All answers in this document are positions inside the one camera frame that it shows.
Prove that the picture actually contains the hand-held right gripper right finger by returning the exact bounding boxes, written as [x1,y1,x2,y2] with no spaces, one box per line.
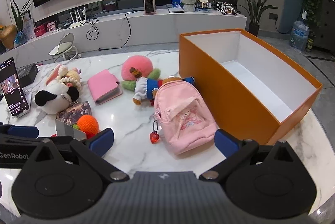
[199,128,301,183]

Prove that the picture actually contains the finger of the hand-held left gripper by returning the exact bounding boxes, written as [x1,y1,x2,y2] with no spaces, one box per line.
[0,123,40,139]

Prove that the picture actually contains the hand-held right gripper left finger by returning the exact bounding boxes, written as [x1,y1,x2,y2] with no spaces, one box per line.
[31,128,130,183]

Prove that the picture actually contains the white black plush toy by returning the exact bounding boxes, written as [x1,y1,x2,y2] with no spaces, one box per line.
[35,80,80,115]

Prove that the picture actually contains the pink wallet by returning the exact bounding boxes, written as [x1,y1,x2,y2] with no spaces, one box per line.
[87,69,123,105]

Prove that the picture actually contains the cream crochet doll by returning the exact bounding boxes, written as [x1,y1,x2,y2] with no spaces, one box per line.
[46,64,82,88]

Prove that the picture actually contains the orange cardboard box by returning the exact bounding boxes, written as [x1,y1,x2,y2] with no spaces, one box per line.
[179,28,323,146]

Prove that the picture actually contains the pink fluffy peach plush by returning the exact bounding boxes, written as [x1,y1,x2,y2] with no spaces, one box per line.
[120,55,163,91]

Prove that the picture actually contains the black white checkered items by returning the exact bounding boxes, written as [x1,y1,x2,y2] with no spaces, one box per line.
[211,1,241,16]

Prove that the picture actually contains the orange crochet ball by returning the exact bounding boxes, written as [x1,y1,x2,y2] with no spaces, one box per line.
[77,114,100,133]

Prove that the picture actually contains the grey card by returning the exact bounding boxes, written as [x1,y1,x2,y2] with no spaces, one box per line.
[56,119,87,140]

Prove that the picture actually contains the printed card pack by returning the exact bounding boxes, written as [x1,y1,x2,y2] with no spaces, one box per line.
[56,101,92,125]

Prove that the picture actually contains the black smartphone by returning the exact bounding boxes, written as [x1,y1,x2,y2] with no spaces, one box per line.
[0,57,29,116]

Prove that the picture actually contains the pink backpack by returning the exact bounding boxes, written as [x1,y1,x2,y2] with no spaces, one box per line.
[149,82,217,155]

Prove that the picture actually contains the bear doll in blue clothes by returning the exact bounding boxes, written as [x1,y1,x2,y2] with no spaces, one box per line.
[132,75,197,107]

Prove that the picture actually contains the blue wrapped bundle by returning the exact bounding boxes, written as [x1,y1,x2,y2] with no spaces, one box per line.
[14,30,28,46]

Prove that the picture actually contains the white rolling stool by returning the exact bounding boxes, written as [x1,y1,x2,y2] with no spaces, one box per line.
[49,32,78,62]

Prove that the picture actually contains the gold vase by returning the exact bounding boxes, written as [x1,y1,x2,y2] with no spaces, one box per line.
[0,24,18,49]

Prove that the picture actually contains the red gift box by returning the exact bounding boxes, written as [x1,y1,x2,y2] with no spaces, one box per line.
[33,25,47,37]

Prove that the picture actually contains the leafy plant beside vase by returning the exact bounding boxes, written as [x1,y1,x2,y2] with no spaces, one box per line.
[10,0,33,31]

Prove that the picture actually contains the long-leaf plant in black pot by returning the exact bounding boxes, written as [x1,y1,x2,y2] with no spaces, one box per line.
[235,0,280,36]

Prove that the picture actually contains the white router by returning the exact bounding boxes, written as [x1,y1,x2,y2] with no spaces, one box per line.
[67,5,91,29]

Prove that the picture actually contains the white marble tv console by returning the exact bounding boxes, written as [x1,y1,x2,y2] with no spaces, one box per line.
[0,0,247,67]

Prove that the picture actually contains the large blue water bottle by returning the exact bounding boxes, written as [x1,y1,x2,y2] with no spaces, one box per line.
[290,20,309,51]

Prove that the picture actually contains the teddy bear in pot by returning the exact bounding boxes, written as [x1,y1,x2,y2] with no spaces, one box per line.
[182,0,197,12]

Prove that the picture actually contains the pink space heater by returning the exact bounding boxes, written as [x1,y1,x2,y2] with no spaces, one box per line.
[143,0,157,16]

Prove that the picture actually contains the dark cabinet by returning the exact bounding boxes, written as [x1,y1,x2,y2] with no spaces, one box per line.
[314,0,335,53]

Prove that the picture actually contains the tangled black cable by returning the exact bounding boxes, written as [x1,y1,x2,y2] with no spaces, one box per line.
[86,17,100,40]

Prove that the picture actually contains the long black power cable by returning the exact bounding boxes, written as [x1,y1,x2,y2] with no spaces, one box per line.
[98,12,131,51]

